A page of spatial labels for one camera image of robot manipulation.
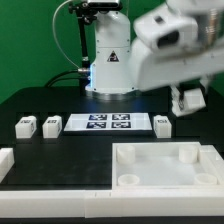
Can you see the white square tabletop panel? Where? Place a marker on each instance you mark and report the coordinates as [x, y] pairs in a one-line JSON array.
[[173, 165]]

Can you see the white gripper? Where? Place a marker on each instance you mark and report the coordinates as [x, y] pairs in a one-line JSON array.
[[177, 42]]

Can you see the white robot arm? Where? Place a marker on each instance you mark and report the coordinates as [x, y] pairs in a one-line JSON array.
[[110, 72]]

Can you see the white L-shaped obstacle wall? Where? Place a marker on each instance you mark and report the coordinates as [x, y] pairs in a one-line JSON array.
[[127, 202]]

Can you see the white plate with tags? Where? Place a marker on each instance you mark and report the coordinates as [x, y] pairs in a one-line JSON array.
[[108, 122]]

